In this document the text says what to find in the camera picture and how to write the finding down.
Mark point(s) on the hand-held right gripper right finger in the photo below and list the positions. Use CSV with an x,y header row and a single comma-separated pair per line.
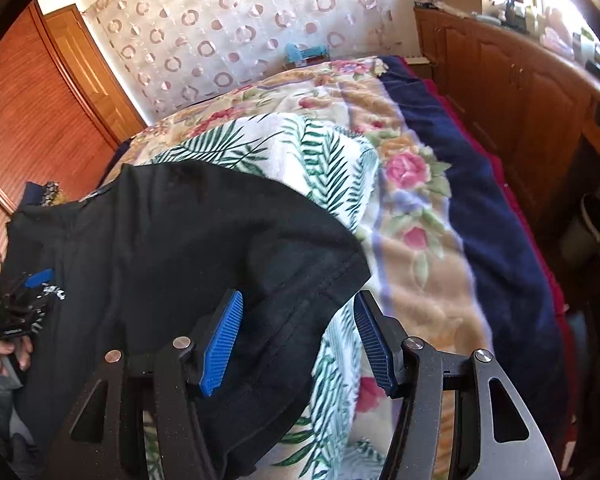
x,y
375,347

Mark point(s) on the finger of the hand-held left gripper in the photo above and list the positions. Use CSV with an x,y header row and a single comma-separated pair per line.
x,y
20,320
38,278

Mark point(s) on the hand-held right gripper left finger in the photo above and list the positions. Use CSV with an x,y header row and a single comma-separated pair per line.
x,y
222,345

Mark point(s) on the black t-shirt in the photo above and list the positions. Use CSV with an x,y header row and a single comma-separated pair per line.
x,y
180,260

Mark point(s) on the person's left hand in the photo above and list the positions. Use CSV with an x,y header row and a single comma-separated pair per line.
x,y
0,355

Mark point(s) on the navy yellow patterned cloth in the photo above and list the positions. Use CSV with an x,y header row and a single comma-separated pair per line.
x,y
50,192

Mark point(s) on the floral blanket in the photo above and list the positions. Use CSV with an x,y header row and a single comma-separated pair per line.
x,y
420,260

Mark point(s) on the wooden wardrobe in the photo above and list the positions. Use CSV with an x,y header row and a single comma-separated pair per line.
x,y
30,125

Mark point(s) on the navy bedsheet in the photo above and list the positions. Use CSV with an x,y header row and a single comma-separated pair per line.
x,y
490,235

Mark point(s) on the palm leaf print blanket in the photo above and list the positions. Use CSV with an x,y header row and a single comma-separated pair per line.
x,y
320,160

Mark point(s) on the wooden door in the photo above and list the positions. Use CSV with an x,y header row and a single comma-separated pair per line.
x,y
95,75

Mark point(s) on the waste bin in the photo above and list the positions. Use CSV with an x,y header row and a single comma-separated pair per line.
x,y
587,227

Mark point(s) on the wooden cabinet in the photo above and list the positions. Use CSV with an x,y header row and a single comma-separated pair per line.
x,y
520,95

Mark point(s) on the small blue box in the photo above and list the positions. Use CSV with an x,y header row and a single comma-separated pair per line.
x,y
300,55

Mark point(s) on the pink tissue box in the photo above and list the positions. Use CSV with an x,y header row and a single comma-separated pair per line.
x,y
557,40

